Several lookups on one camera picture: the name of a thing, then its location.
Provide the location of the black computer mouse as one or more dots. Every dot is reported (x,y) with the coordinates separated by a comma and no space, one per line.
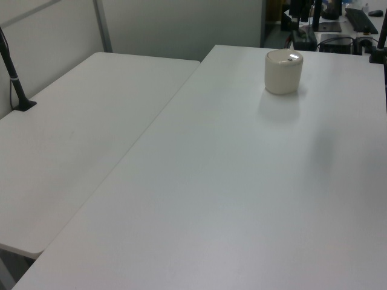
(375,13)

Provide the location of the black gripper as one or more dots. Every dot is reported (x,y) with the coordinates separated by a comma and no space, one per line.
(297,6)

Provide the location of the beige round trash bin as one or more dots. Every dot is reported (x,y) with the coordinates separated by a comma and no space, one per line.
(282,75)

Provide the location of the black camera pole with clamp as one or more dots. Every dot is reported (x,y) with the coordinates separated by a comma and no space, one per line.
(13,74)
(379,45)

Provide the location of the black electronics box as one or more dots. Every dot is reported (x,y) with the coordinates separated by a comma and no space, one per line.
(336,42)

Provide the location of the small black box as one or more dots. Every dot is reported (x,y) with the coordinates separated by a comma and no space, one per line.
(305,40)

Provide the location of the black monitor stand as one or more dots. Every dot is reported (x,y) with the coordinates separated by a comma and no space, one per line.
(328,27)

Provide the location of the dark round container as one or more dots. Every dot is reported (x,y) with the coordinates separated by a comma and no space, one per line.
(330,9)

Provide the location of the grey metal partition post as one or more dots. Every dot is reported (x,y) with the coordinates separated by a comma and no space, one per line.
(104,27)

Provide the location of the black computer keyboard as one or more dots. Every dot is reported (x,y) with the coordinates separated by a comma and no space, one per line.
(361,19)

